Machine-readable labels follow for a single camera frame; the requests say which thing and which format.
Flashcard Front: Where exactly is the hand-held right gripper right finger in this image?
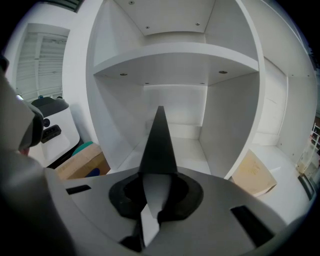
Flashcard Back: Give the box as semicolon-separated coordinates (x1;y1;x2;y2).
144;166;287;256

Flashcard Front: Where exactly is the white and black robot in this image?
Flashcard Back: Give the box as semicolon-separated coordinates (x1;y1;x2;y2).
31;96;81;168

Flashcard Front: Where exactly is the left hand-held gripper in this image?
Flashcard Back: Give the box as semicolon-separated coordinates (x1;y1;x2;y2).
0;54;81;256

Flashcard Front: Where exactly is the teal round object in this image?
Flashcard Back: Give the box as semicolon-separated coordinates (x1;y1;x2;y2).
71;141;95;157

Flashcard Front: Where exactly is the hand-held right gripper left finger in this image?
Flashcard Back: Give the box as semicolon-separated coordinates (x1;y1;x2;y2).
59;171;149;256

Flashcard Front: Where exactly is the brown cardboard box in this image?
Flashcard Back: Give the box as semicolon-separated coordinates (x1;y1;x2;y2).
53;143;111;181

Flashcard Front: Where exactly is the dark ventilation grille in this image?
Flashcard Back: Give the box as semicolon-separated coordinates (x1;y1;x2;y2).
37;0;85;12

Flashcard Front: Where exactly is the beige book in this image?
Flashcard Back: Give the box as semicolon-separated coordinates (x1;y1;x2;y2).
231;148;278;198

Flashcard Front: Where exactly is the white shelf cabinet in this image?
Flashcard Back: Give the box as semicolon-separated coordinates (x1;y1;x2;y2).
85;0;318;181

